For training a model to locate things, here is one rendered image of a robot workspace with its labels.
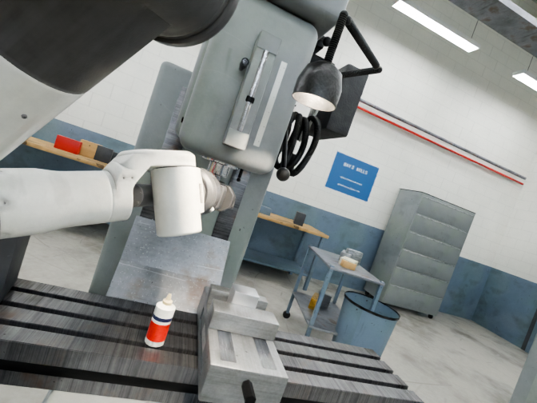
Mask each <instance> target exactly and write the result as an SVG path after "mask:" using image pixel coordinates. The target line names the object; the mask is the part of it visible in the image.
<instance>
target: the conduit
mask: <svg viewBox="0 0 537 403"><path fill-rule="evenodd" d="M310 120H311V122H313V124H314V134H313V138H312V142H311V145H310V147H309V148H308V150H307V151H308V152H307V153H306V154H305V155H304V152H305V150H306V147H307V144H308V138H309V132H310V131H309V130H310V128H309V127H310V125H309V122H310ZM294 121H295V124H294V127H293V132H291V128H292V124H291V126H290V128H289V129H288V148H287V164H286V168H287V169H288V170H289V172H290V176H291V177H295V176H296V175H298V174H299V173H300V172H301V171H302V170H303V169H304V168H305V166H306V165H307V164H308V162H309V160H310V159H311V157H312V156H313V154H314V152H315V150H316V147H317V146H318V145H317V144H318V142H319V140H320V135H321V123H320V119H319V118H318V117H317V116H313V115H312V116H309V117H307V118H306V117H303V115H302V114H300V113H298V112H296V111H295V112H294V116H293V120H292V123H293V122H294ZM302 131H303V133H302V139H301V144H300V148H299V149H298V151H297V152H296V154H293V151H294V148H295V146H296V142H297V141H299V138H300V135H301V132H302ZM290 133H291V135H290ZM289 135H290V136H289ZM303 155H304V158H303V159H302V160H301V158H302V156H303ZM300 160H301V162H300V164H299V165H298V166H297V167H296V168H295V169H294V166H296V165H297V164H298V162H299V161H300ZM280 166H281V162H280V163H279V161H278V158H277V159H276V163H275V165H274V168H275V169H276V170H278V169H279V168H280Z"/></svg>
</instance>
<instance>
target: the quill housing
mask: <svg viewBox="0 0 537 403"><path fill-rule="evenodd" d="M262 30H264V31H266V32H268V33H270V34H272V35H274V36H276V37H278V38H280V39H281V40H282V42H281V44H280V49H279V51H278V54H277V56H276V59H275V62H274V63H273V66H272V70H271V73H270V75H269V78H268V82H267V85H266V87H265V91H264V94H263V97H262V99H261V103H260V106H259V108H258V111H257V115H256V117H255V120H254V123H253V127H252V129H251V132H250V135H249V140H248V142H247V145H246V147H245V150H236V149H234V148H231V147H229V146H225V145H223V144H222V141H223V138H224V136H225V131H226V129H227V127H228V124H229V120H230V118H231V115H232V112H233V108H234V106H235V103H236V100H237V96H238V94H239V91H240V88H241V84H242V82H243V79H244V76H245V72H246V70H247V67H246V68H245V69H243V70H242V71H239V66H240V62H241V60H242V58H247V59H248V60H250V58H251V55H252V52H253V48H254V46H255V43H256V40H257V38H258V36H259V34H260V33H261V31H262ZM317 38H318V37H317V31H316V28H315V27H314V26H313V25H312V24H310V23H308V22H306V21H305V20H303V19H301V18H298V17H297V16H295V15H294V14H291V13H289V12H288V11H286V10H283V9H281V8H280V7H279V6H276V5H274V4H272V3H271V2H269V1H267V0H239V2H238V5H237V8H236V10H235V12H234V14H233V16H232V17H231V18H230V20H229V22H228V23H227V24H226V25H225V27H224V28H223V29H222V30H221V31H220V32H219V33H218V34H217V35H215V36H214V37H212V38H210V39H209V44H208V46H207V49H206V51H205V56H204V58H203V61H202V63H201V68H200V70H199V74H198V76H197V80H196V83H195V86H194V88H193V92H192V95H191V98H190V100H189V104H188V107H187V110H186V112H185V116H184V117H182V119H181V123H182V125H181V129H180V133H179V138H180V142H181V145H182V146H183V147H184V148H185V149H186V150H188V151H190V152H193V153H195V154H200V155H204V156H207V157H210V158H214V159H216V160H218V161H221V162H225V163H228V164H230V165H232V166H236V167H238V168H240V169H243V170H244V171H248V172H251V173H255V174H266V173H268V172H270V171H271V170H272V168H273V167H274V165H275V163H276V159H277V158H279V155H280V154H279V151H280V147H281V144H282V142H283V140H284V136H285V133H286V130H287V128H288V124H289V121H290V118H291V117H292V112H293V110H294V107H295V105H296V100H295V99H294V98H293V97H292V92H293V89H294V86H295V84H296V80H297V78H298V76H299V75H300V73H301V72H302V70H303V69H304V68H305V67H306V66H307V64H308V63H310V61H311V58H312V54H313V52H314V50H315V47H316V43H317Z"/></svg>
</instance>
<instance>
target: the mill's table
mask: <svg viewBox="0 0 537 403"><path fill-rule="evenodd" d="M155 307H156V306H155V305H148V304H144V303H140V302H135V301H128V300H124V299H120V298H115V297H108V296H104V295H100V294H95V293H88V292H84V291H80V290H75V289H68V288H64V287H60V286H56V285H49V284H45V283H41V282H36V281H29V280H25V279H21V278H18V279H17V281H16V282H15V283H14V285H13V286H12V287H11V289H10V290H9V292H8V293H7V295H6V296H5V297H4V298H3V299H2V301H1V302H0V384H1V385H15V386H21V387H29V388H36V389H49V390H57V391H64V392H71V393H84V394H92V395H99V396H107V397H120V398H127V399H134V400H141V401H155V402H162V403H212V402H207V401H199V400H198V342H197V314H195V313H188V312H184V311H180V310H175V311H174V314H173V319H172V321H171V324H170V327H169V330H168V333H167V335H166V338H165V342H164V344H163V345H162V346H160V347H151V346H149V345H147V344H146V343H145V336H146V334H147V331H148V328H149V324H150V322H151V319H152V316H153V312H154V310H155ZM273 343H274V345H275V347H276V351H277V352H278V355H279V357H280V360H281V362H282V364H283V366H284V369H285V372H286V373H287V376H288V382H287V385H286V387H285V389H284V393H283V396H282V398H281V400H280V403H424V402H423V401H422V400H421V399H420V398H419V397H418V396H417V395H416V394H415V393H414V392H413V391H411V390H408V385H407V384H406V383H405V382H404V381H403V380H402V379H401V378H400V377H399V376H398V375H395V374H393V372H394V371H393V370H392V369H391V368H390V367H389V366H388V365H387V364H386V363H385V362H384V361H380V356H379V355H378V354H377V353H376V352H375V351H374V350H373V349H366V348H362V347H358V346H354V345H346V344H342V343H338V342H334V341H326V340H322V339H319V338H314V337H307V336H303V335H299V334H294V333H287V332H283V331H279V330H277V333H276V336H275V339H274V341H273Z"/></svg>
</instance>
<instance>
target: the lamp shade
mask: <svg viewBox="0 0 537 403"><path fill-rule="evenodd" d="M341 92H342V74H341V72H340V71H339V70H338V69H337V68H336V66H335V65H333V64H332V63H331V62H327V61H324V60H319V61H315V62H310V63H308V64H307V66H306V67H305V68H304V69H303V70H302V72H301V73H300V75H299V76H298V78H297V80H296V84H295V86H294V89H293V92H292V97H293V98H294V99H295V100H296V101H297V102H299V103H300V104H302V105H304V106H307V107H309V108H312V109H314V110H321V111H328V112H330V111H334V110H335V109H336V106H337V103H338V101H339V99H340V95H341Z"/></svg>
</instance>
